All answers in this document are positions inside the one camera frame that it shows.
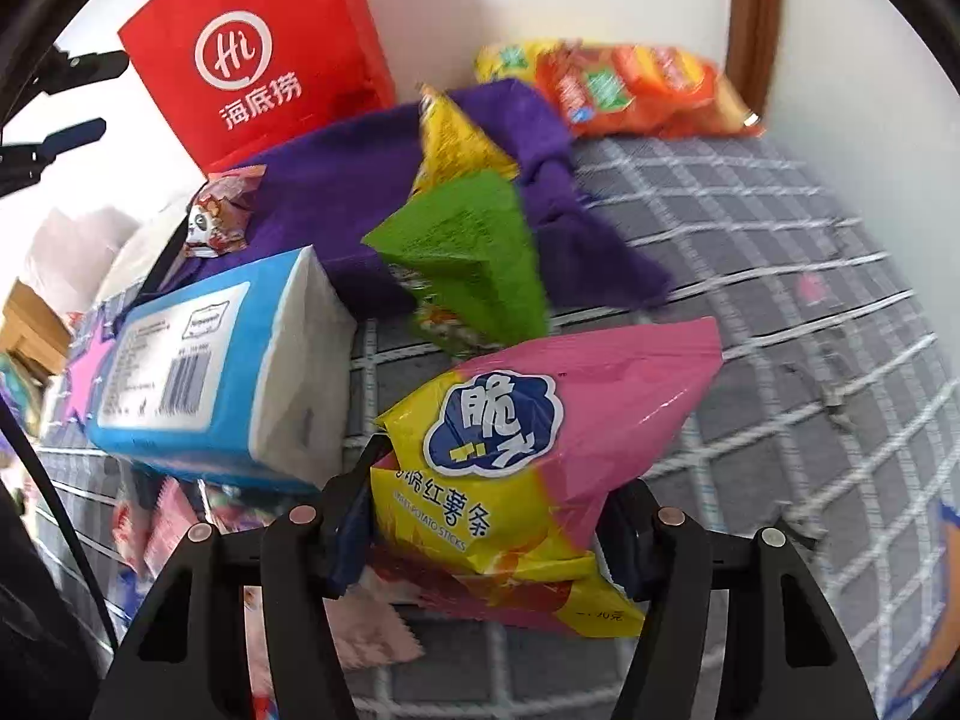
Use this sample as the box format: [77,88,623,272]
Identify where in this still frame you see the blue tissue pack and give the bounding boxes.
[86,247,356,491]

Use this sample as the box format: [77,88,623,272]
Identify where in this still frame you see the pink yellow sweet potato snack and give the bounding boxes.
[370,317,722,639]

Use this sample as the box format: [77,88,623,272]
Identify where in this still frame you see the small yellow snack packet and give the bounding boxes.
[410,85,519,197]

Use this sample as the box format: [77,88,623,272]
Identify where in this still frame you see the orange red chips bag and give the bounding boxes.
[535,43,763,138]

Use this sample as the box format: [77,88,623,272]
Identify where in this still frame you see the yellow chips bag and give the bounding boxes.
[473,39,563,86]

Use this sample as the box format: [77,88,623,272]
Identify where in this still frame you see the brown wooden door frame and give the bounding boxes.
[726,0,782,115]

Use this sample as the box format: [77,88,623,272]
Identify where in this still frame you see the purple cloth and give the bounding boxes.
[146,78,676,320]

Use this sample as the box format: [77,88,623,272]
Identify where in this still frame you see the grey checkered bed sheet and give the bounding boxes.
[39,137,958,718]

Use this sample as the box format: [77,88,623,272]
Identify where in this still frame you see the panda snack packet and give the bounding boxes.
[182,164,267,259]

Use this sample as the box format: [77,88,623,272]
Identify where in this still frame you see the green snack packet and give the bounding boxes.
[363,171,548,359]

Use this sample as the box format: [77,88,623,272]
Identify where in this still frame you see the pink peach flavour packet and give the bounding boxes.
[242,567,423,715]

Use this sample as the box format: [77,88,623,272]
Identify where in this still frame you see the red Haidilao paper bag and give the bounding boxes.
[119,0,395,172]

